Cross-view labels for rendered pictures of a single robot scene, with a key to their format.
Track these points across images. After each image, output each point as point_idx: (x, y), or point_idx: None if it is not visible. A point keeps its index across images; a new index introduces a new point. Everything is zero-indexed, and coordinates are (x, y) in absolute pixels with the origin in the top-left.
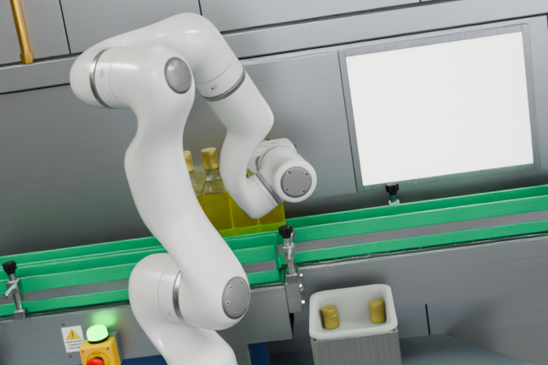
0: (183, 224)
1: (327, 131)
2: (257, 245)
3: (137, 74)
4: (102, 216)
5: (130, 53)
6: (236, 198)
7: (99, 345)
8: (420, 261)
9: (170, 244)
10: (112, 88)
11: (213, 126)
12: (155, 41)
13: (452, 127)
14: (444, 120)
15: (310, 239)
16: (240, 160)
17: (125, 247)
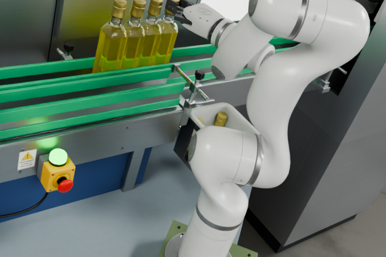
0: (287, 124)
1: None
2: (157, 76)
3: (355, 30)
4: (0, 32)
5: (343, 6)
6: (231, 71)
7: (66, 167)
8: (236, 84)
9: (278, 140)
10: (320, 33)
11: None
12: None
13: None
14: None
15: (184, 70)
16: (258, 50)
17: (41, 69)
